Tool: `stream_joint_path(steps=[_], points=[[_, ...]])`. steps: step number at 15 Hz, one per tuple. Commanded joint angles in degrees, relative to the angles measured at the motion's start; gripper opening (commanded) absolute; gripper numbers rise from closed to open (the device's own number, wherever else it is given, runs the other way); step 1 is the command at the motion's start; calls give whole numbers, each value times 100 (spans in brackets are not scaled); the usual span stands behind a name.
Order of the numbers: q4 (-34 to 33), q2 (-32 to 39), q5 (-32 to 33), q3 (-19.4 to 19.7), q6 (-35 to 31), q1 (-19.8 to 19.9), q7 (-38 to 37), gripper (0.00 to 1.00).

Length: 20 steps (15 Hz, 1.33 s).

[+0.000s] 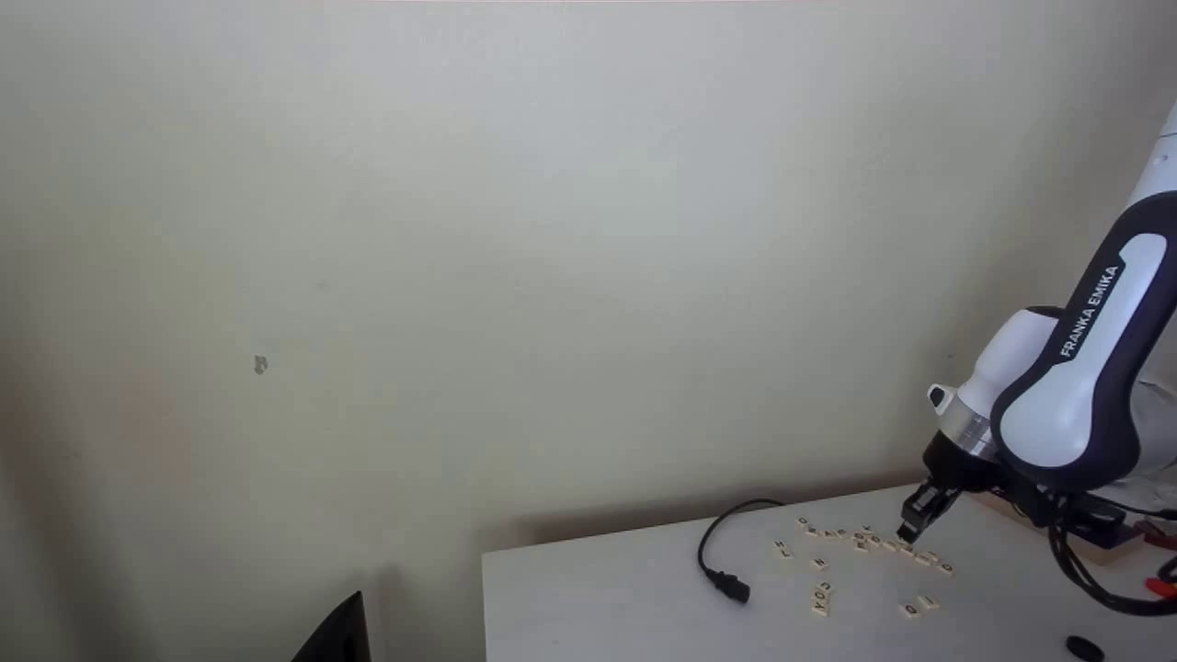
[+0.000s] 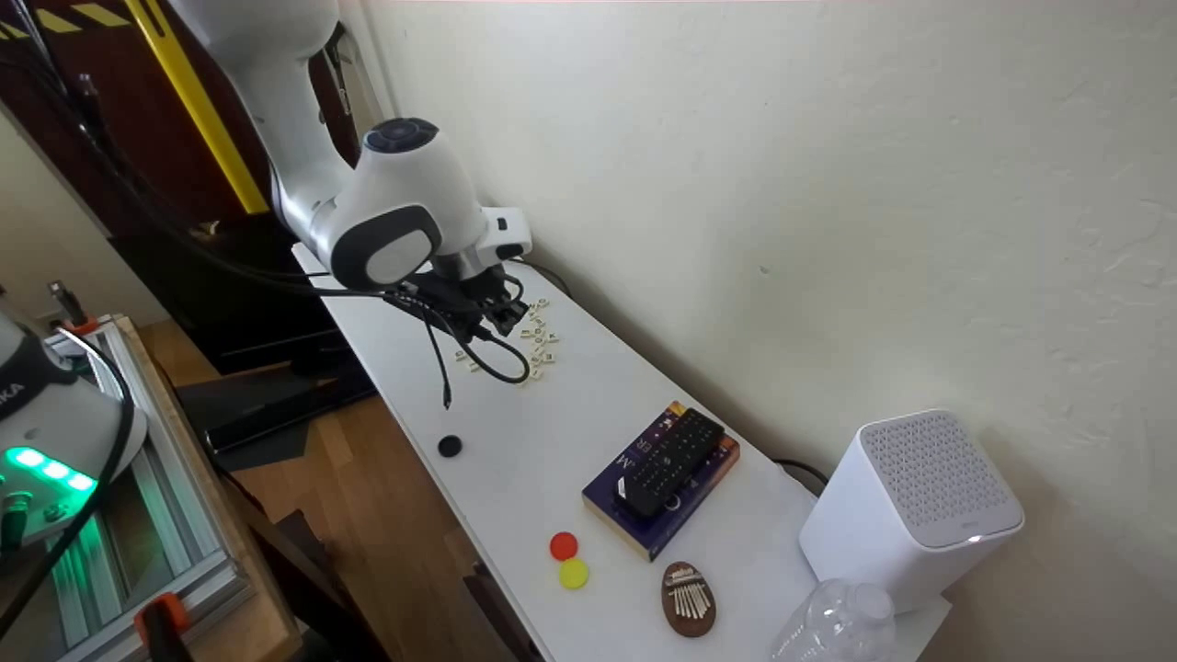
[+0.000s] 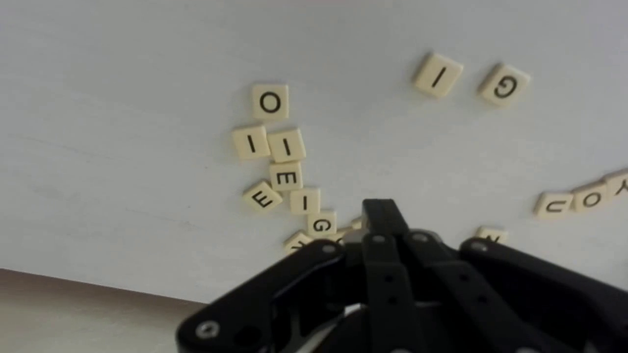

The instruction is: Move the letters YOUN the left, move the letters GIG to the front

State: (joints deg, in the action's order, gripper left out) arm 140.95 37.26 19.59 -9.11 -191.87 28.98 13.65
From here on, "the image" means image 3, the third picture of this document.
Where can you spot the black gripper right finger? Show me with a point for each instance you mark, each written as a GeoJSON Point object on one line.
{"type": "Point", "coordinates": [522, 307]}

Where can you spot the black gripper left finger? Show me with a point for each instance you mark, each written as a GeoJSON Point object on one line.
{"type": "Point", "coordinates": [385, 287]}

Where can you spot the cream letter tile G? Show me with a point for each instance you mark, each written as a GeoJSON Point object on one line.
{"type": "Point", "coordinates": [505, 85]}
{"type": "Point", "coordinates": [320, 224]}

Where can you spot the cream letter tile O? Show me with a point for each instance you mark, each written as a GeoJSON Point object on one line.
{"type": "Point", "coordinates": [269, 103]}
{"type": "Point", "coordinates": [591, 197]}

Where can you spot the cream letter tile Y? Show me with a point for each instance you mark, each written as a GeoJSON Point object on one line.
{"type": "Point", "coordinates": [618, 183]}

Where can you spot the cream letter tile N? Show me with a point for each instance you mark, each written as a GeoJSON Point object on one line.
{"type": "Point", "coordinates": [491, 234]}

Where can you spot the cream letter tile K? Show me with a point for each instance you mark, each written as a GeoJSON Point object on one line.
{"type": "Point", "coordinates": [297, 242]}

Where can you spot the cream letter tile E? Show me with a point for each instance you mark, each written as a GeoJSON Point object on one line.
{"type": "Point", "coordinates": [285, 177]}
{"type": "Point", "coordinates": [261, 197]}

